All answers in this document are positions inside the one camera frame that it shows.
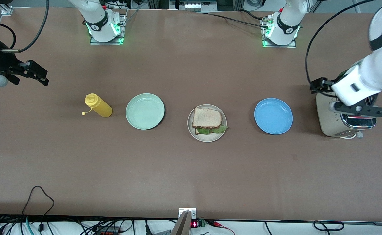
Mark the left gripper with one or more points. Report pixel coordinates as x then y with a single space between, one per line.
320 84

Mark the yellow mustard squeeze bottle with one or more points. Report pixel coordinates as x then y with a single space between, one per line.
101 107

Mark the green lettuce leaf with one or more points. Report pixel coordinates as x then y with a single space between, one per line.
220 130

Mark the bread slice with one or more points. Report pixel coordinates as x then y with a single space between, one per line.
198 132
207 117

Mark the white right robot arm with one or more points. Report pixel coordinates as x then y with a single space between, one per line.
99 26

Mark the blue plate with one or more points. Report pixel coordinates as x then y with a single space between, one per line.
273 116

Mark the beige plate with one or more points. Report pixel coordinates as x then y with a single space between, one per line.
207 138

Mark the pale green plate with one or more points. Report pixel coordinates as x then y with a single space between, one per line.
145 111

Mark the beige and chrome toaster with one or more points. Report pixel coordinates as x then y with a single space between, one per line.
324 120

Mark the grey power unit with lights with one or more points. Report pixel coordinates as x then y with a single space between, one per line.
192 6

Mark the red digit display module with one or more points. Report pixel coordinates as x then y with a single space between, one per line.
194 224

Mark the grey metal bar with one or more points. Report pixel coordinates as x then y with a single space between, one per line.
182 227

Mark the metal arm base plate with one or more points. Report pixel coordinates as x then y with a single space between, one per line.
277 46
124 27

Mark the aluminium corner bracket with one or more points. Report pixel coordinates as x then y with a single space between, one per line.
8 11

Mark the small metal mounting bracket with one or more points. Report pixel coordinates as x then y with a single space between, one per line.
193 213

